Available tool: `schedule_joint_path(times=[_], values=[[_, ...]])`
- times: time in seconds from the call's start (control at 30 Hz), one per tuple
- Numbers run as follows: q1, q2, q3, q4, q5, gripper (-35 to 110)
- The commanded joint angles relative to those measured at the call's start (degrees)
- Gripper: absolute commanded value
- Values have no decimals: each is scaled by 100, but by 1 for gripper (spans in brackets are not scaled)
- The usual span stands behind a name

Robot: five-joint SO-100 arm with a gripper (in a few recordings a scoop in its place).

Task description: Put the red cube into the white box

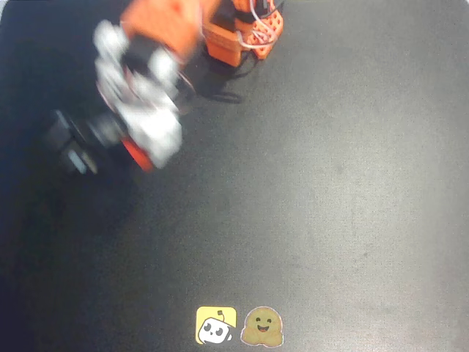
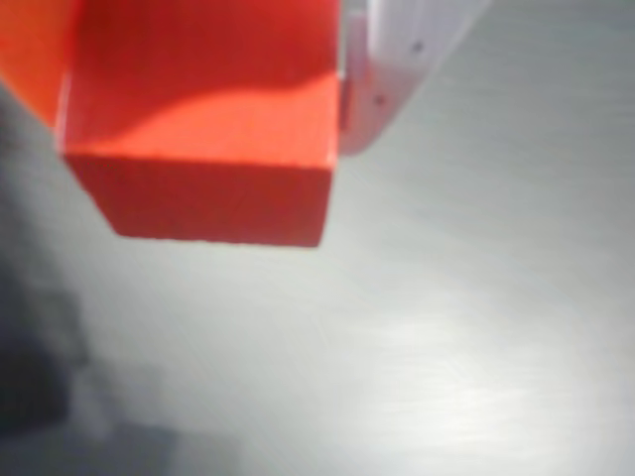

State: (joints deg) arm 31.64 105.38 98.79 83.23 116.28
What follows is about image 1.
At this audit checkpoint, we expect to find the yellow robot sticker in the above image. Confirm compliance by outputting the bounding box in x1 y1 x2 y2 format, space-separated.
195 306 237 345

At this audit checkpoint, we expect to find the hugging face emoji sticker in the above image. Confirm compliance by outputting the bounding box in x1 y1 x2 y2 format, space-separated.
240 306 285 348

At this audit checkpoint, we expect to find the black table mat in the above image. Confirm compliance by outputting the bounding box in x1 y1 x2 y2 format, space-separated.
0 0 469 352

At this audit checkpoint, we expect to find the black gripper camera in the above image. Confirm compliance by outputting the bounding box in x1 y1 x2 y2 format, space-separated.
43 108 124 176

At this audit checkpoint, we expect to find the black camera cable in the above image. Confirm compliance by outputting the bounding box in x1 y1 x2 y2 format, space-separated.
197 51 265 106

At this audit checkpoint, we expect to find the thin white cable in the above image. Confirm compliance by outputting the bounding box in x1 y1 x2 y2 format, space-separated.
236 0 280 51

